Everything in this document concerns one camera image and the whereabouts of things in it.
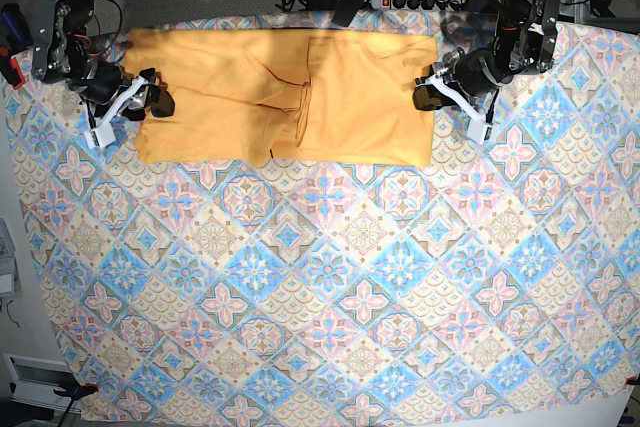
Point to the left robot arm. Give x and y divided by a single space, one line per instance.
524 43

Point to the yellow T-shirt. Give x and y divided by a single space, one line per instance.
296 94

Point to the red black clamp left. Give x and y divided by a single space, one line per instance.
10 69

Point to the orange black clamp bottom left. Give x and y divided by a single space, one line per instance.
75 391

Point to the white floor rail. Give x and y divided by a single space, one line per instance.
33 381

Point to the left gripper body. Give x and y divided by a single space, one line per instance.
473 75

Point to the white power strip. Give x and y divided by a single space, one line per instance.
418 5

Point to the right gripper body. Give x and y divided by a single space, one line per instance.
100 92

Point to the patterned tile tablecloth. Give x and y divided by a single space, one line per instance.
500 279

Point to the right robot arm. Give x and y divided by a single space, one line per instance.
64 52

